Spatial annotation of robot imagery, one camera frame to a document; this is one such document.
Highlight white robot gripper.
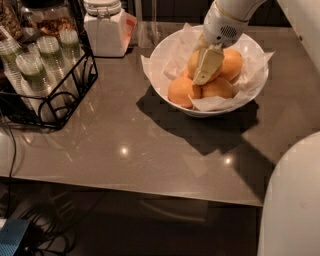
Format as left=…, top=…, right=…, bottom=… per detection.
left=193, top=0, right=248, bottom=85

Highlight yellow-orange orange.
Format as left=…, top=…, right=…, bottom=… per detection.
left=186, top=50, right=222, bottom=85

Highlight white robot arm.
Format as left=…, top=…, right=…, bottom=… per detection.
left=194, top=0, right=320, bottom=256

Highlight back right orange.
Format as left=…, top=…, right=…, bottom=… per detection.
left=219, top=49, right=243, bottom=81

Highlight hidden small middle orange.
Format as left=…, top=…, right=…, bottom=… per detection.
left=181, top=68, right=189, bottom=77

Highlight front right orange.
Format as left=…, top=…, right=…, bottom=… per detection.
left=202, top=77, right=233, bottom=99

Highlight white ceramic bowl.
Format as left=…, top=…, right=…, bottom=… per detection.
left=148, top=24, right=269, bottom=118

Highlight white paper bowl liner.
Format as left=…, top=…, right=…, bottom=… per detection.
left=140, top=22, right=275, bottom=112

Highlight front left orange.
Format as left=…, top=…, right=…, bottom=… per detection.
left=168, top=76, right=201, bottom=108

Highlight clear acrylic stand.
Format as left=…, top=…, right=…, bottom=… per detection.
left=134, top=0, right=159, bottom=48

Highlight white lidded storage jar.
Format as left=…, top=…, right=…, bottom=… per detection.
left=83, top=0, right=137, bottom=57

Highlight clear plastic cup stack right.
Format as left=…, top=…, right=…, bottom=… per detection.
left=59, top=29, right=81, bottom=63

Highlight clear plastic cup stack front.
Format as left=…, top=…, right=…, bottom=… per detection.
left=16, top=52, right=54, bottom=122

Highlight glass jar with snacks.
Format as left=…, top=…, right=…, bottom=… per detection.
left=21, top=0, right=76, bottom=38

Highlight clear plastic cup stack left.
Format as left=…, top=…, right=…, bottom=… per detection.
left=0, top=39, right=24, bottom=95

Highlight glass jar far left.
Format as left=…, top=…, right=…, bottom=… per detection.
left=0, top=0, right=23, bottom=39

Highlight blue device on floor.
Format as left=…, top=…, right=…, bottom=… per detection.
left=0, top=219, right=30, bottom=256

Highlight black wire cup rack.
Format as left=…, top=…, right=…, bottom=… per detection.
left=1, top=0, right=98, bottom=129

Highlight black cable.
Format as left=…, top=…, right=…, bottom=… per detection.
left=0, top=109, right=81, bottom=256

